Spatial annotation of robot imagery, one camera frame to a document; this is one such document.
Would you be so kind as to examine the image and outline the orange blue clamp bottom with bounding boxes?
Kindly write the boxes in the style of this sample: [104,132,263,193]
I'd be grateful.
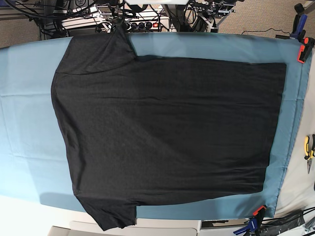
[233,205,267,236]

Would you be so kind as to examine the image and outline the black T-shirt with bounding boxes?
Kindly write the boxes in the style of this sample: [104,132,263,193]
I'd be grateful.
[51,29,286,230]

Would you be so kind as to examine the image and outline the white power strip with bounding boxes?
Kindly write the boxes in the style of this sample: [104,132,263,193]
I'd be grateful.
[62,14,171,32]

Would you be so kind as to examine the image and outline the black plastic bag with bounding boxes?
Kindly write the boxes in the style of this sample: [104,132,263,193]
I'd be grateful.
[258,207,315,236]

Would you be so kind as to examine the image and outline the orange black clamp top right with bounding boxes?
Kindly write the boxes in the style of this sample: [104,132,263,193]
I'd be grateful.
[297,37,315,63]

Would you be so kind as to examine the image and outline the yellow black pliers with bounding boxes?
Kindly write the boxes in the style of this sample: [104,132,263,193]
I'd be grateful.
[304,134,315,174]

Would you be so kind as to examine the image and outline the blue table cloth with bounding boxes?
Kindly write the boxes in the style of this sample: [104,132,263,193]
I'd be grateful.
[0,32,315,220]

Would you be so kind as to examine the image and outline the blue clamp top right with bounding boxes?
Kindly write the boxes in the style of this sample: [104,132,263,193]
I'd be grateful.
[289,3,308,39]

